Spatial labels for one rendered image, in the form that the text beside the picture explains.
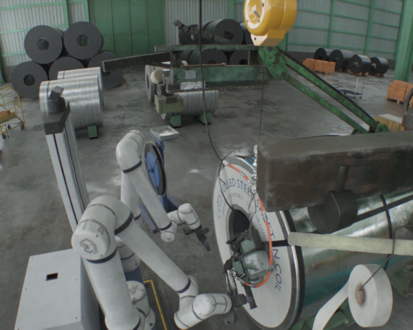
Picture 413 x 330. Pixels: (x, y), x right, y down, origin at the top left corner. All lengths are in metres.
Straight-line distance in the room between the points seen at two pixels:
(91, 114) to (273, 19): 5.37
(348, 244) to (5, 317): 2.71
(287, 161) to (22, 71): 12.55
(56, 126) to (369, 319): 1.09
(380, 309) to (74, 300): 1.36
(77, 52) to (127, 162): 10.92
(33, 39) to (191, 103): 8.08
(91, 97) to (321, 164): 5.82
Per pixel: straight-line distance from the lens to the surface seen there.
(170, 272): 1.17
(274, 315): 1.72
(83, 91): 6.07
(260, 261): 1.40
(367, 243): 0.68
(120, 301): 1.10
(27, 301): 1.69
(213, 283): 2.60
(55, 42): 12.32
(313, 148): 0.29
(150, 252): 1.09
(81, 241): 0.86
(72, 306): 1.56
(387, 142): 0.34
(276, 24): 0.99
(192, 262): 2.78
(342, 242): 0.68
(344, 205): 0.31
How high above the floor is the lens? 2.02
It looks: 26 degrees down
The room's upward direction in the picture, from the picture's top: straight up
